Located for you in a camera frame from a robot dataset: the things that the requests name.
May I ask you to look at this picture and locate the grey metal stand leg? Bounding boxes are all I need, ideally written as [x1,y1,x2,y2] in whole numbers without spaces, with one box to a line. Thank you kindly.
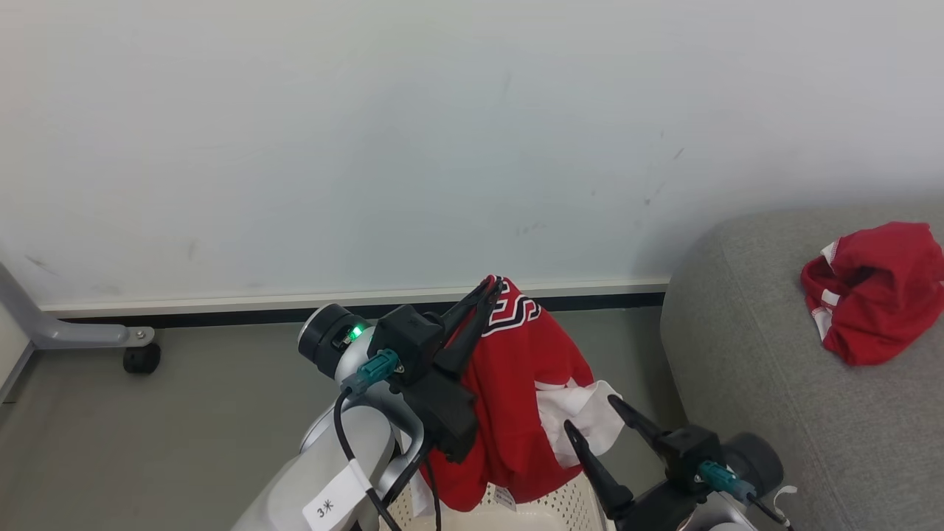
[0,262,156,352]

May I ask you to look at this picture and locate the black cable with teal plug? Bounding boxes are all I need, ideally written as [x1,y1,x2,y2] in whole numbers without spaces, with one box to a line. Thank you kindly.
[333,349,404,531]
[698,460,796,531]

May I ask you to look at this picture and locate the white paper label tag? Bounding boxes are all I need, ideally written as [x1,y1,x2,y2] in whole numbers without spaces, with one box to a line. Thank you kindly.
[302,460,374,531]

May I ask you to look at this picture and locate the black caster wheel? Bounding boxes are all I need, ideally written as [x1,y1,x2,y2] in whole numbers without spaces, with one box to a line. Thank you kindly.
[122,343,162,375]

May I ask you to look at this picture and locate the red shorts with white trim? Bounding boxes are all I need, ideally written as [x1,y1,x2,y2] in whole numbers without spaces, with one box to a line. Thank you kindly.
[800,221,944,367]

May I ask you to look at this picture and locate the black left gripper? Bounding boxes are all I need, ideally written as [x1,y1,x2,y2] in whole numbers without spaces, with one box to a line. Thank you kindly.
[401,278,505,465]

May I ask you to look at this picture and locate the white and black baseboard strip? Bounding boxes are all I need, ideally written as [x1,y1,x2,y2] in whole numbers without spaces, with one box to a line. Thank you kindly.
[37,278,669,330]

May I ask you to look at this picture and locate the beige perforated plastic laundry basket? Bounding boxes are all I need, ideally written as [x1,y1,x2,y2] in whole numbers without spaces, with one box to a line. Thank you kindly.
[387,472,610,531]

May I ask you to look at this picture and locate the red jersey with black-white lettering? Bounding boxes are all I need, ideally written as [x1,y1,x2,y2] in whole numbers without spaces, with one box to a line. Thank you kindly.
[419,275,628,514]

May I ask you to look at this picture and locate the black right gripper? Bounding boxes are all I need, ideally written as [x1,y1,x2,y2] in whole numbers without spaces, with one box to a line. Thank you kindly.
[563,396,709,531]

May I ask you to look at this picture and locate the thin black cable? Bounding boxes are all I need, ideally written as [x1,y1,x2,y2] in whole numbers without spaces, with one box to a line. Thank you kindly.
[423,457,443,531]

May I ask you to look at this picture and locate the grey fabric sofa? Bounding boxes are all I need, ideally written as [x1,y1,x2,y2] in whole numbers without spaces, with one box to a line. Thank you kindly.
[660,206,944,531]

